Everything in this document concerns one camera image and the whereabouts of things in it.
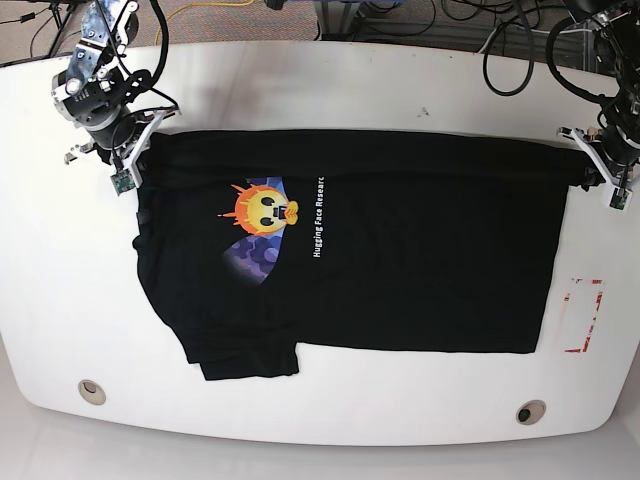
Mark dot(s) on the table grommet hole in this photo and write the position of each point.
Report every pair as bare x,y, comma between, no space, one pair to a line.
91,392
531,412

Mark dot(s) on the left table grommet hole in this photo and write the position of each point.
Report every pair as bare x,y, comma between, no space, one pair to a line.
91,392

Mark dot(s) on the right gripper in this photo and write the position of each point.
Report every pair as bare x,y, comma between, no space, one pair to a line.
119,133

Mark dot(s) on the red tape rectangle marking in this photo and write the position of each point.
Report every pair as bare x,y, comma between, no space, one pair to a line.
581,306

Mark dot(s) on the right table grommet hole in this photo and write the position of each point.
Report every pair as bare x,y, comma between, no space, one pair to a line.
531,412

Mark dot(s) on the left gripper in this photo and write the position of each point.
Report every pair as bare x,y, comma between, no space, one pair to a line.
614,154

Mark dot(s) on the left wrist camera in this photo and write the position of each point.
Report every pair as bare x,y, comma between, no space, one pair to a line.
619,199

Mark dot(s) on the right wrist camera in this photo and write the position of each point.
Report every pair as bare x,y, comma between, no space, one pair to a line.
123,181

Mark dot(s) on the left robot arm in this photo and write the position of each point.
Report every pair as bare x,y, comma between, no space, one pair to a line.
614,27

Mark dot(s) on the black tripod stand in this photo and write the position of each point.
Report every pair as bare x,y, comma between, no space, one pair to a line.
61,13

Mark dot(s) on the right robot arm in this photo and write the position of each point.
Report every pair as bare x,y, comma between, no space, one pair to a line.
98,93

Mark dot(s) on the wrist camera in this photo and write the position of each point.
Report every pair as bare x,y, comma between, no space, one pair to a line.
123,181
619,199

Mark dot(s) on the black graphic t-shirt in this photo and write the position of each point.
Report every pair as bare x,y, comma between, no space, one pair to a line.
251,243

